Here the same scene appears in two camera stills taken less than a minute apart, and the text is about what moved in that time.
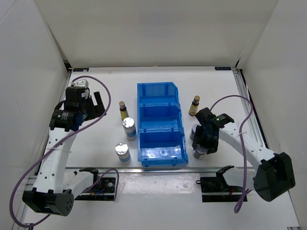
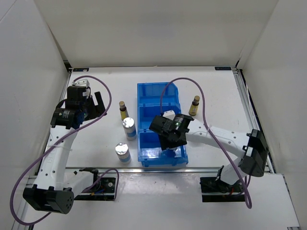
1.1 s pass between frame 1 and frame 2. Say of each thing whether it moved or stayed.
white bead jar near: stayed
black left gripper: stayed
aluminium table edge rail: stayed
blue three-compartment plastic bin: stayed
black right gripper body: moved
